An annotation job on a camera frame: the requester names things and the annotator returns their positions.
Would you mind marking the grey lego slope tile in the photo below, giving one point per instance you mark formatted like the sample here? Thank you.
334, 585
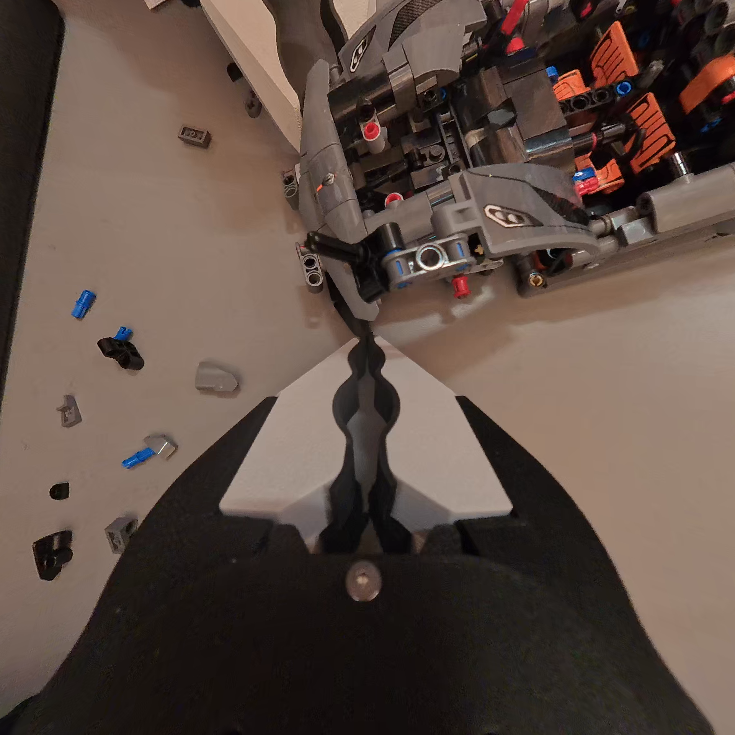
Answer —
161, 445

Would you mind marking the black angled lego connector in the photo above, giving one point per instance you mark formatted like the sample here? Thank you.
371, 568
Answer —
120, 351

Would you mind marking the grey curved slope piece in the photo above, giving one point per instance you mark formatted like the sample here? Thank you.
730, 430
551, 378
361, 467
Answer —
215, 379

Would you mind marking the grey lego bracket piece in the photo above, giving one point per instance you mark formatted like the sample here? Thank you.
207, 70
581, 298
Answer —
69, 411

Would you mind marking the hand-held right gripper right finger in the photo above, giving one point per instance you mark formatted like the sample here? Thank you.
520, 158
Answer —
453, 459

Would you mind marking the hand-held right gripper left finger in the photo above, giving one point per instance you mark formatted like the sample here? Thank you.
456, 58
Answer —
275, 459

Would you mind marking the black perforated board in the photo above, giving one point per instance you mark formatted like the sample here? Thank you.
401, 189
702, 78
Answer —
23, 172

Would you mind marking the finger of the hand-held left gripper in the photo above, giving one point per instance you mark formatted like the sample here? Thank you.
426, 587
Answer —
247, 34
359, 10

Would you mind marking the dark grey axle bush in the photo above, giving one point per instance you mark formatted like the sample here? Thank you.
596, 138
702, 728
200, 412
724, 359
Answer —
252, 104

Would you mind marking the black flat lego liftarm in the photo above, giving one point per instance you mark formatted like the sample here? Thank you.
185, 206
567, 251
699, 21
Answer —
51, 554

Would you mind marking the small black rounded brick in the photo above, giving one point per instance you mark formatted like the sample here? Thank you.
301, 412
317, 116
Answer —
58, 491

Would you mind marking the blue lego pin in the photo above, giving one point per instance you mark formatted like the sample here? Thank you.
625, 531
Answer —
123, 332
84, 304
138, 458

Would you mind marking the grey lego car model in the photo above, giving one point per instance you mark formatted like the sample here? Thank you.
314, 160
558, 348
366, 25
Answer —
488, 143

